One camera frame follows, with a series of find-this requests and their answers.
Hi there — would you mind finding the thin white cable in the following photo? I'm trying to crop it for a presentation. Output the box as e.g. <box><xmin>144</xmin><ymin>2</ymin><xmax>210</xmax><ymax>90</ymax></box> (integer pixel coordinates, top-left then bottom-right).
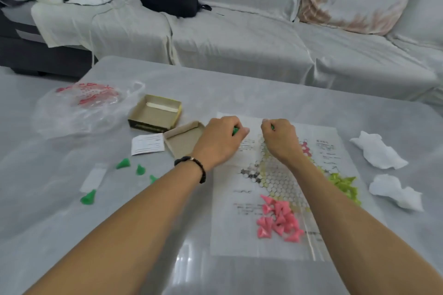
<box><xmin>89</xmin><ymin>0</ymin><xmax>139</xmax><ymax>64</ymax></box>

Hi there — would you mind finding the open cardboard box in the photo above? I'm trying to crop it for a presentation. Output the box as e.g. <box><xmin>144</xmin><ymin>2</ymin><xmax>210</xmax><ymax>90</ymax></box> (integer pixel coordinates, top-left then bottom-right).
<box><xmin>128</xmin><ymin>94</ymin><xmax>183</xmax><ymax>133</ymax></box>

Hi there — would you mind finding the person's right hand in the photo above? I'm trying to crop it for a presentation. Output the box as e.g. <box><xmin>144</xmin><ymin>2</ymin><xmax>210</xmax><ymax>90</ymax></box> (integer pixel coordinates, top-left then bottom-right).
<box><xmin>260</xmin><ymin>118</ymin><xmax>306</xmax><ymax>167</ymax></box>

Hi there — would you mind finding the black bead bracelet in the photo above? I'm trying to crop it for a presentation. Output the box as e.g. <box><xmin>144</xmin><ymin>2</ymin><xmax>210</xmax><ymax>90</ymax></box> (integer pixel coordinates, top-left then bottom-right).
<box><xmin>174</xmin><ymin>156</ymin><xmax>207</xmax><ymax>184</ymax></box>

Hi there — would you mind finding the paper hexagon game board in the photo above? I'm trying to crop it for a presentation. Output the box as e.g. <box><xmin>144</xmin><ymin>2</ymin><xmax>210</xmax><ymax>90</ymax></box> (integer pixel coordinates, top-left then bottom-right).
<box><xmin>210</xmin><ymin>112</ymin><xmax>387</xmax><ymax>261</ymax></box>

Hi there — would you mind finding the pile of yellow-green cone pieces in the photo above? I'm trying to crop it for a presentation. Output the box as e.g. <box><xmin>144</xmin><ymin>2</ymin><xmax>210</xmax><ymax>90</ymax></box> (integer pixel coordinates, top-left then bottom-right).
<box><xmin>327</xmin><ymin>173</ymin><xmax>362</xmax><ymax>206</ymax></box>

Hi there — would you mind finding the white pillow brown print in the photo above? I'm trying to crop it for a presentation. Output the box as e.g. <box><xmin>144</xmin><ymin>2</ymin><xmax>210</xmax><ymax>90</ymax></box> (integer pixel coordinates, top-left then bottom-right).
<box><xmin>298</xmin><ymin>0</ymin><xmax>413</xmax><ymax>36</ymax></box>

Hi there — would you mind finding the white paper slip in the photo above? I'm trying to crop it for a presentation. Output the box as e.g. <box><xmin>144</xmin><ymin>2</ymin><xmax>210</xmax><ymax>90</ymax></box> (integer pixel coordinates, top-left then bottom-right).
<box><xmin>131</xmin><ymin>133</ymin><xmax>166</xmax><ymax>156</ymax></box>

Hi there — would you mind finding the person's left forearm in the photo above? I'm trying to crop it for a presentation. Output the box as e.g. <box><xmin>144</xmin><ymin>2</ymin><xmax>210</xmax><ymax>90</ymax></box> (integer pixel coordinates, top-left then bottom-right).
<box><xmin>21</xmin><ymin>157</ymin><xmax>217</xmax><ymax>295</ymax></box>

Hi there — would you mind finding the cardboard box lid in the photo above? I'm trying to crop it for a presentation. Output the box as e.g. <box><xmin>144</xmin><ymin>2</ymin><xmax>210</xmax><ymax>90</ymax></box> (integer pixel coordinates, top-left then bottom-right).
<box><xmin>163</xmin><ymin>121</ymin><xmax>206</xmax><ymax>160</ymax></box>

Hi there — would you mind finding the pile of pink cone pieces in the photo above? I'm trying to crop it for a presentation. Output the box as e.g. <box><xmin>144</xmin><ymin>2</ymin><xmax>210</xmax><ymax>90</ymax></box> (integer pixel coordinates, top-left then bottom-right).
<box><xmin>256</xmin><ymin>195</ymin><xmax>305</xmax><ymax>244</ymax></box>

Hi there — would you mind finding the person's left hand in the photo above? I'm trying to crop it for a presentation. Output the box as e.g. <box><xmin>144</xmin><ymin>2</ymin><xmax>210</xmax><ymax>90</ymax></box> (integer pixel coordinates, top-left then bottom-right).
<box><xmin>192</xmin><ymin>116</ymin><xmax>250</xmax><ymax>171</ymax></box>

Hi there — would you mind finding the clear plastic bag red print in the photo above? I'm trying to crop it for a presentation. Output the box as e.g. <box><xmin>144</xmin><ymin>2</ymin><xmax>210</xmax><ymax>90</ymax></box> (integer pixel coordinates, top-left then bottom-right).
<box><xmin>32</xmin><ymin>81</ymin><xmax>146</xmax><ymax>140</ymax></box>

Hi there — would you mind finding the person's right forearm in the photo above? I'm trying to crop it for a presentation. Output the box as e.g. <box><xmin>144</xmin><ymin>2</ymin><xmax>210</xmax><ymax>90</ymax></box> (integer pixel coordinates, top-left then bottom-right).
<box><xmin>284</xmin><ymin>153</ymin><xmax>443</xmax><ymax>295</ymax></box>

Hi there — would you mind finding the grey covered sofa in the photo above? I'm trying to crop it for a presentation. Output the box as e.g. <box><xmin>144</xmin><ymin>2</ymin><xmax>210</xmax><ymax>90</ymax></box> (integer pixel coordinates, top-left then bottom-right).
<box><xmin>0</xmin><ymin>0</ymin><xmax>443</xmax><ymax>107</ymax></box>

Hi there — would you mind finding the small clear plastic bag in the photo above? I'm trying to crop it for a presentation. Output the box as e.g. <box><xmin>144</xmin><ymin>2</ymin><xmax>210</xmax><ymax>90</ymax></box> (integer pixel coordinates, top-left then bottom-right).
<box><xmin>79</xmin><ymin>163</ymin><xmax>110</xmax><ymax>194</ymax></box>

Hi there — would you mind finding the crumpled white tissue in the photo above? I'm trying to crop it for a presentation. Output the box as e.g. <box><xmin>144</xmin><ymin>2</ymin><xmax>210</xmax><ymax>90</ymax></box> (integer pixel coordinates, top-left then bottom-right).
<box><xmin>349</xmin><ymin>130</ymin><xmax>409</xmax><ymax>170</ymax></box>
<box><xmin>368</xmin><ymin>174</ymin><xmax>424</xmax><ymax>212</ymax></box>

